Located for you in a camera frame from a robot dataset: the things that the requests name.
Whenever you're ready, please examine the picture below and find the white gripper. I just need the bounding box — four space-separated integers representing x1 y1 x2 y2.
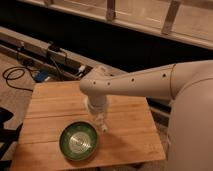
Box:
85 96 108 122

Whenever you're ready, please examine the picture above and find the small clear bottle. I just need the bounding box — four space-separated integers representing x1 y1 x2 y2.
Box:
95 114 108 132

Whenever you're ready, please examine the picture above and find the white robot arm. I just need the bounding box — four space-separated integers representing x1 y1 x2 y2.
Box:
80 60 213 171

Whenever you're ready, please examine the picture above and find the green ceramic bowl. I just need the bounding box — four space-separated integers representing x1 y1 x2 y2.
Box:
59 121 98 161

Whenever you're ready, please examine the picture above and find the blue box on floor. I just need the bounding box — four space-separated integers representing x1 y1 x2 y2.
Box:
34 70 50 83

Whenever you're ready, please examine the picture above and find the black chair at left edge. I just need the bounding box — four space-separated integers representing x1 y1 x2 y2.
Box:
0 107 22 171

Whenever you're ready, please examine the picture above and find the metal rail beam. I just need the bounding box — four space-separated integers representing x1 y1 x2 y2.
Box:
0 25 128 79

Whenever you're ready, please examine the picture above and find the black coiled cable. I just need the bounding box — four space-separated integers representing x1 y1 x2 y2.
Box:
2 65 38 93

